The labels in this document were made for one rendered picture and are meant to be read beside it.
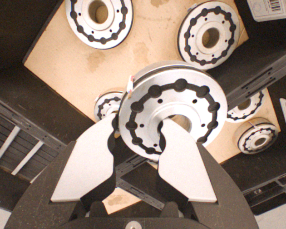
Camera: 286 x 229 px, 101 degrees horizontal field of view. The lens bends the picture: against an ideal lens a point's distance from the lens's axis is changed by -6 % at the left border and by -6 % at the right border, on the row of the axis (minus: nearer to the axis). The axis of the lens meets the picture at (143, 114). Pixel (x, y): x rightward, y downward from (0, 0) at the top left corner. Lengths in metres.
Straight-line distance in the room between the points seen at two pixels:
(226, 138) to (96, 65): 0.39
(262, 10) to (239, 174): 0.39
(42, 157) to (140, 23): 0.46
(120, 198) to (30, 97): 0.49
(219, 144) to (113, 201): 0.48
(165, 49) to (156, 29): 0.04
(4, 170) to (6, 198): 0.09
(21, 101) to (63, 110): 0.07
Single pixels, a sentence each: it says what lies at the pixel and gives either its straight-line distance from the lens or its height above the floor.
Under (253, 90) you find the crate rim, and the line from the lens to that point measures 0.24.
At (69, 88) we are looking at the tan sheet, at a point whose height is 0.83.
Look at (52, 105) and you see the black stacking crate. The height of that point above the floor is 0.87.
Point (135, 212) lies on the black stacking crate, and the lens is 0.64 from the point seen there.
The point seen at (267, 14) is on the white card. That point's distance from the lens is 0.28.
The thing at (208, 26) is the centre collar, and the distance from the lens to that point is 0.25.
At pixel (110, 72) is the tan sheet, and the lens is 0.28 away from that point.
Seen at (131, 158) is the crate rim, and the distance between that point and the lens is 0.26.
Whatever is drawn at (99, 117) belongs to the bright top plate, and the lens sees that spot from 0.29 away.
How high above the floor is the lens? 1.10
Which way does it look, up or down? 59 degrees down
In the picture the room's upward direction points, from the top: 178 degrees clockwise
